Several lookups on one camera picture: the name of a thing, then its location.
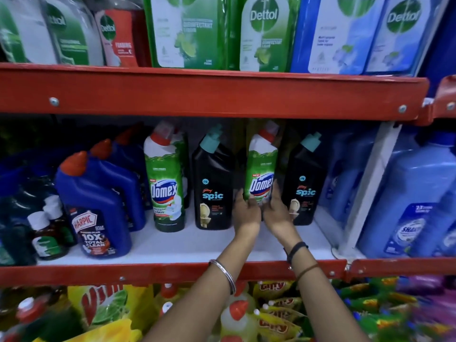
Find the red lower shelf beam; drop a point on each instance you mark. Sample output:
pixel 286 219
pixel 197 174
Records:
pixel 160 272

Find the blue disinfectant liquid bottle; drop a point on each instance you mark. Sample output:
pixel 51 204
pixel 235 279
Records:
pixel 335 35
pixel 399 35

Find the yellow dish liquid bottle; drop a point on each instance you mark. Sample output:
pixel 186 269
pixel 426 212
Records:
pixel 166 302
pixel 237 320

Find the red label refill pouch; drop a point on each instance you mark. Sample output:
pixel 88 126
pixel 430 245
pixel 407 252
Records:
pixel 117 39

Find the person's right fingers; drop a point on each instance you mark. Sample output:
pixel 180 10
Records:
pixel 276 195

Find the large light blue detergent jug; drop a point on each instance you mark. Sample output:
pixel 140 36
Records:
pixel 413 195

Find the green toilet cleaner bottle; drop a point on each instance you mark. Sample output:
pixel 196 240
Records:
pixel 164 181
pixel 185 160
pixel 260 163

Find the blue toilet cleaner bottle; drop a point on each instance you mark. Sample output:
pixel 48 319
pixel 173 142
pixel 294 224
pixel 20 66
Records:
pixel 92 210
pixel 137 156
pixel 124 188

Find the person's left hand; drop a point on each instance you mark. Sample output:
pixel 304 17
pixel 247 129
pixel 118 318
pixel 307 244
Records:
pixel 245 217

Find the person's left forearm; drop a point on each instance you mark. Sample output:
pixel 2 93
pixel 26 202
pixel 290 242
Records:
pixel 210 288

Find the brown thread wrist band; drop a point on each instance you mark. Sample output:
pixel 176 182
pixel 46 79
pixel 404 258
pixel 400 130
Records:
pixel 307 270

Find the person's left fingers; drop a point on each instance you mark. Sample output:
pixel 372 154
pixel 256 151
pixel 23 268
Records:
pixel 240 195

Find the silver bangle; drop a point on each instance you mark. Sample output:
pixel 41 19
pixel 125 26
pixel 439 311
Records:
pixel 228 276

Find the light blue detergent bottle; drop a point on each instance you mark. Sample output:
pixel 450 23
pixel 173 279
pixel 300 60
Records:
pixel 347 174

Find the small brown antiseptic bottle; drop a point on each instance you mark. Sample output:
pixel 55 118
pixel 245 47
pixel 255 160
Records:
pixel 60 217
pixel 46 240

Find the dark green bottles group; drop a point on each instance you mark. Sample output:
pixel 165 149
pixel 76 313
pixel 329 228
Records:
pixel 17 210

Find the black toilet cleaner bottle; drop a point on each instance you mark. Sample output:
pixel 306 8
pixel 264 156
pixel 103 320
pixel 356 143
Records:
pixel 306 174
pixel 213 181

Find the red capped dark bottle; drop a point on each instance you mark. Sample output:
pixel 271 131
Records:
pixel 30 309

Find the clear green label refill pouch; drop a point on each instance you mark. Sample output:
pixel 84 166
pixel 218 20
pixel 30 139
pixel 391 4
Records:
pixel 73 31
pixel 21 28

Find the yellow dishwash refill pouch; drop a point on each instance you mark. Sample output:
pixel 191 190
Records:
pixel 107 306

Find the person's right forearm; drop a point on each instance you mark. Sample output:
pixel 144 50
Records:
pixel 320 299

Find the red neighbouring lower beam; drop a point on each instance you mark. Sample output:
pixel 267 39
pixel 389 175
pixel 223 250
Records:
pixel 399 268

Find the white shelf upright post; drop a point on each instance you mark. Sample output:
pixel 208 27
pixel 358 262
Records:
pixel 370 188

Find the white shelf board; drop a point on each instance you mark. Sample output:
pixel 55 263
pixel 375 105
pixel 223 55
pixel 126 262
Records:
pixel 185 243

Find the black wrist band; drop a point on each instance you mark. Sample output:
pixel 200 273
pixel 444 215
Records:
pixel 296 250

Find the person's right hand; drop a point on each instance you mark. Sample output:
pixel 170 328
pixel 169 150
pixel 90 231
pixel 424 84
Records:
pixel 281 220

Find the pile of colourful packets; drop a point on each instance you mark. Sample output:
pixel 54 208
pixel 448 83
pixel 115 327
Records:
pixel 392 309

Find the green disinfectant liquid bottle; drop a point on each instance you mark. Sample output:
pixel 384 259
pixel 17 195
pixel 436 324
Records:
pixel 185 31
pixel 265 35

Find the red neighbouring shelf beam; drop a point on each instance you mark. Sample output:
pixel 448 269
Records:
pixel 441 99

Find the long red shelf beam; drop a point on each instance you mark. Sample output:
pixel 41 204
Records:
pixel 213 92

